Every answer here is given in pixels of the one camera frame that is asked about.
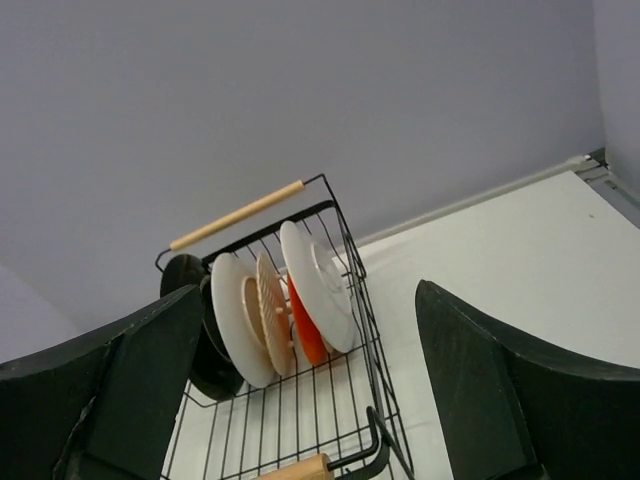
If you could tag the white plate green red rim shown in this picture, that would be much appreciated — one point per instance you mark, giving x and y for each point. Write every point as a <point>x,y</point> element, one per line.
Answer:
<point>319,285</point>

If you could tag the orange translucent plate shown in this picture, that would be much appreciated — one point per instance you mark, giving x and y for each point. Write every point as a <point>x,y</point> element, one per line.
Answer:
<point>309,336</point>

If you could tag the white plate dark green rim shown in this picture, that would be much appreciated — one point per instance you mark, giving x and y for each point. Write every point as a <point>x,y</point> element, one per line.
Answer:
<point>236,307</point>

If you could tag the black rimmed cream plate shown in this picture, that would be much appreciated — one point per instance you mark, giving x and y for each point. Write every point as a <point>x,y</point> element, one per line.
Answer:
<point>212,371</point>

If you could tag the woven tan wicker plate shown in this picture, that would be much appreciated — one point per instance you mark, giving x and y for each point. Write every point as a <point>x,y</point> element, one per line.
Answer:
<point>274,316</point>

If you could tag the black wire dish rack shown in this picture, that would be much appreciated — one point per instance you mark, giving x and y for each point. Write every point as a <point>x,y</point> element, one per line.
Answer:
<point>345,408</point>

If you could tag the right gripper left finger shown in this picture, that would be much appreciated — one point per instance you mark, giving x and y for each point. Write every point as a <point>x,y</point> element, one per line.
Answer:
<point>101,405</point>

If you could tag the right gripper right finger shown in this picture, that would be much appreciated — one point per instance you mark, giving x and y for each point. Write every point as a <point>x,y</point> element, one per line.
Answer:
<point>514,406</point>

